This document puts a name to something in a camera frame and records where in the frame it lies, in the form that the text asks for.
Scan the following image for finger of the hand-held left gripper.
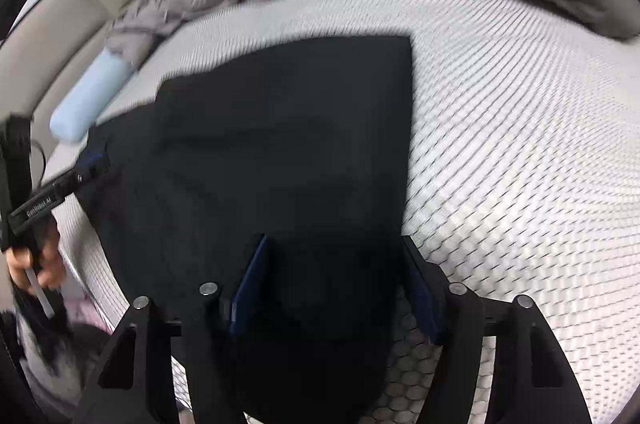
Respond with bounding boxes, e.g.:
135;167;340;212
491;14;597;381
75;143;112;187

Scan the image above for person's left hand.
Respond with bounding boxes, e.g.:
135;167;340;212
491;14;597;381
6;224;68;290

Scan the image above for light blue pillow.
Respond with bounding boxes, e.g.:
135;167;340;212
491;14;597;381
49;52;132;144

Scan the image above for black pants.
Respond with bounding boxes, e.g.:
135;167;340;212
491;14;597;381
77;35;413;424

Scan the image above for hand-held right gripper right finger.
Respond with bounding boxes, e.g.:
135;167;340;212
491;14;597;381
400;235;593;424

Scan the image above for beige padded headboard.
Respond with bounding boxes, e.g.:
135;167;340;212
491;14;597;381
0;0;211;120

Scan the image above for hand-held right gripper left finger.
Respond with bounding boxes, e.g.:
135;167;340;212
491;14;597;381
72;233;273;424

